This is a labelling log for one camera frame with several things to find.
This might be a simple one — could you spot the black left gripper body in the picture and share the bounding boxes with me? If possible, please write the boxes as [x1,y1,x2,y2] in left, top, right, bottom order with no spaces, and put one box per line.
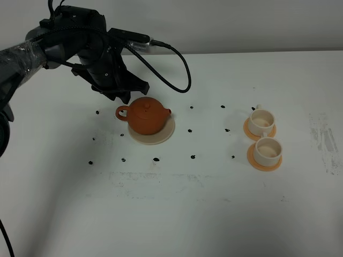
[71,31,150,95]

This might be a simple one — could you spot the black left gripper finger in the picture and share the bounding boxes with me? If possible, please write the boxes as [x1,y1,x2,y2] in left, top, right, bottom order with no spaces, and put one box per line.
[103,91,117,101]
[117,91,131,104]

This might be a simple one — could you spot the brown clay teapot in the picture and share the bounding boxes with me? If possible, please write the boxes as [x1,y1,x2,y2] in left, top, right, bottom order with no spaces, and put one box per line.
[115,97,172,135]

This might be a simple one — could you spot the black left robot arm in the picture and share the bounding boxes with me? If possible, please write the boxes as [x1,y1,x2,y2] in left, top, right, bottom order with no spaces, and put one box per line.
[1,5,149,153]

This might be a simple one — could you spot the beige round teapot coaster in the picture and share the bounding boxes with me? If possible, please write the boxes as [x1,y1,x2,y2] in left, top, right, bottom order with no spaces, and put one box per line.
[128,116,175,145]

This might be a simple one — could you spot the orange far saucer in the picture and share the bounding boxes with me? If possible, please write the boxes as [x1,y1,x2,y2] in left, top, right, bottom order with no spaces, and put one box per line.
[243,118,277,141]

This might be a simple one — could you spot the orange saucer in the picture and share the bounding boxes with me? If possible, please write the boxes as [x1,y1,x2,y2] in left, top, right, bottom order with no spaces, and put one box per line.
[243,118,277,141]
[247,144,282,172]

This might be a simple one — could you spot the orange near saucer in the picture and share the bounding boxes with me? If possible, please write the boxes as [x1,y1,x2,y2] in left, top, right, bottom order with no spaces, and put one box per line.
[247,144,282,172]

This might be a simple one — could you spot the white far teacup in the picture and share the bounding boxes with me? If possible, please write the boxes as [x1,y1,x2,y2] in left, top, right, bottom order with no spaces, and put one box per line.
[248,104,275,137]

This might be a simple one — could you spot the white teacup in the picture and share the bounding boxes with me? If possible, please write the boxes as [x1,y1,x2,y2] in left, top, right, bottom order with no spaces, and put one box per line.
[248,104,275,137]
[253,133,282,167]

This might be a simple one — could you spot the white near teacup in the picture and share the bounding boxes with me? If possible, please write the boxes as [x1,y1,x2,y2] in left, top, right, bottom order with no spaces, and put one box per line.
[253,133,282,167]

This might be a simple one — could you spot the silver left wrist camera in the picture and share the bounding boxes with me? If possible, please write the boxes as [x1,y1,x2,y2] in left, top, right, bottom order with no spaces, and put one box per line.
[127,33,151,53]

